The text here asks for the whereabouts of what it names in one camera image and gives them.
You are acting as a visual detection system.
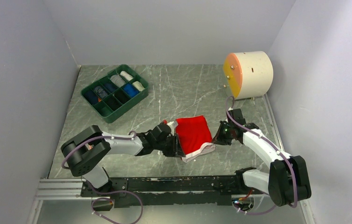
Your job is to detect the black rolled sock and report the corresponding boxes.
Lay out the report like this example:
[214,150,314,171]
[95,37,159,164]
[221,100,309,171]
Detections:
[114,90,131,104]

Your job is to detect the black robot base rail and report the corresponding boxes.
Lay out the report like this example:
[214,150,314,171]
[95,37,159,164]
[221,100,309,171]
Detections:
[80,175,259,208]

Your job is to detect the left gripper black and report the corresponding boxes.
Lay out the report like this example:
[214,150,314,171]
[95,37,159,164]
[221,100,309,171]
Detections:
[154,133,186,158]

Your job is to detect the bright blue rolled sock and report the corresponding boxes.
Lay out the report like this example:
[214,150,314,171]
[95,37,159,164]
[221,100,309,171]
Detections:
[123,83,139,98]

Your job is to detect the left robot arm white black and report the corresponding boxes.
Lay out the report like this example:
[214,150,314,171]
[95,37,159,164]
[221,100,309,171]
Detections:
[61,122,185,196]

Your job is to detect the red white underwear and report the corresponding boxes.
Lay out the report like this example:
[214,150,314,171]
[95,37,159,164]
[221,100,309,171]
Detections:
[175,115,215,163]

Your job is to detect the grey striped rolled sock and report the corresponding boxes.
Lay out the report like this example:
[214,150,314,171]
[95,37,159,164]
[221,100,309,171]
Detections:
[110,74,127,88]

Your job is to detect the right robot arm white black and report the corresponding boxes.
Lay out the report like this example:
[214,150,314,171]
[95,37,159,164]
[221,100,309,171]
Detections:
[212,109,311,207]

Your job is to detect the cream rolled sock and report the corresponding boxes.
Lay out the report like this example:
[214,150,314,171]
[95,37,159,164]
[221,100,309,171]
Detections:
[132,81,145,92]

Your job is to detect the white rolled sock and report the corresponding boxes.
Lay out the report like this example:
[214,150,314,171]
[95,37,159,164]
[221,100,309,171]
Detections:
[120,71,134,81]

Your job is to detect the cream round cabinet orange front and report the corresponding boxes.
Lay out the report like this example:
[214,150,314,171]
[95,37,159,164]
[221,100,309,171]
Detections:
[223,51,273,99]

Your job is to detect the navy blue rolled sock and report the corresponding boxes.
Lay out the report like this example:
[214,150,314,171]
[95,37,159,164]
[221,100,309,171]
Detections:
[104,82,118,93]

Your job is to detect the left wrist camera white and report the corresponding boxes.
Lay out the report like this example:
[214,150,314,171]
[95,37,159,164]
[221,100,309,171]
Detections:
[163,120,178,130]

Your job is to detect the green compartment organizer tray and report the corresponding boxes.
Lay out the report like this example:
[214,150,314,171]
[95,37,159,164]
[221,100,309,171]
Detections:
[80,64,149,123]

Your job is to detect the dark striped rolled sock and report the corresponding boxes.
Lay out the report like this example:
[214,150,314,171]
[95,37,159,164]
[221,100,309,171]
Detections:
[93,86,109,99]

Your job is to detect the dark blue rolled sock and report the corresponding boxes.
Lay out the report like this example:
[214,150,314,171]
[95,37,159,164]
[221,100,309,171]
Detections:
[83,90,100,105]

